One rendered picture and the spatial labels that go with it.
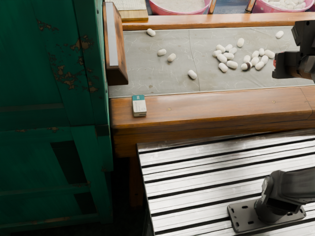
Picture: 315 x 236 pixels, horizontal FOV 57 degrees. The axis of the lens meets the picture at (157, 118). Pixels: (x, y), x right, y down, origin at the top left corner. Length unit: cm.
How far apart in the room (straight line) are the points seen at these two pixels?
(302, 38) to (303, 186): 34
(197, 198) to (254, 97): 34
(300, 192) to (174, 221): 31
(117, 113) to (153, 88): 15
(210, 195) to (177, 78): 37
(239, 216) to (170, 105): 34
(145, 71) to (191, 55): 17
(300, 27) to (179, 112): 36
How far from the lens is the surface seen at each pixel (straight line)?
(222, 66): 97
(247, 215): 81
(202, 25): 111
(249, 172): 87
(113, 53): 81
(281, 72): 80
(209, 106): 83
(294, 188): 65
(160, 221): 77
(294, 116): 94
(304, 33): 76
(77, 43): 50
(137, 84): 89
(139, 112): 77
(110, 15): 94
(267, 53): 108
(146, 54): 99
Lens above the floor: 141
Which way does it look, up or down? 55 degrees down
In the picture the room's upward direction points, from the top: 7 degrees clockwise
